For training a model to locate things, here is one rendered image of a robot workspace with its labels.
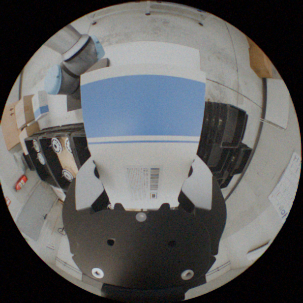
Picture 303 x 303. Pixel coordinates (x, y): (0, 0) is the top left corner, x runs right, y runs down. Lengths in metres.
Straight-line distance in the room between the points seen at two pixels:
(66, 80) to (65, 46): 0.14
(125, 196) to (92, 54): 0.40
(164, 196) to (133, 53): 0.61
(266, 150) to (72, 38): 2.99
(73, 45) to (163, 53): 0.43
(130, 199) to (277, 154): 2.72
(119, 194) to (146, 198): 0.04
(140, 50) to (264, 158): 2.85
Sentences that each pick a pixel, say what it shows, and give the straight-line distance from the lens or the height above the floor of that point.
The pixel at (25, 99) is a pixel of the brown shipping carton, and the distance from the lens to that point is 1.04.
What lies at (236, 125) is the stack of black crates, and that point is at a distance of 1.19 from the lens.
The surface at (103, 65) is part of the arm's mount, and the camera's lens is 0.58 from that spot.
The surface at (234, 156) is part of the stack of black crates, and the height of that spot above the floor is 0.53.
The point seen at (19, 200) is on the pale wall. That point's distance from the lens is 3.61.
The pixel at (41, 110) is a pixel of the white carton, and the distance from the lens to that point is 0.86.
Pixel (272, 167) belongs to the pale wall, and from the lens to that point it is 2.77.
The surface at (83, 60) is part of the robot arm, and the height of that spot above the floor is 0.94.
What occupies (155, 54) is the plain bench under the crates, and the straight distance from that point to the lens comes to 0.60.
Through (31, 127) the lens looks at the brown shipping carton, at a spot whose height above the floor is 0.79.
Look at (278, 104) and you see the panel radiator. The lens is 2.72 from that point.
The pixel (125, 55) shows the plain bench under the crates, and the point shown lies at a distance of 0.60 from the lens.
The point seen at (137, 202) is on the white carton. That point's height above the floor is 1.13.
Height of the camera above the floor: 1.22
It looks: 61 degrees down
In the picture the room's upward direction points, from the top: 176 degrees clockwise
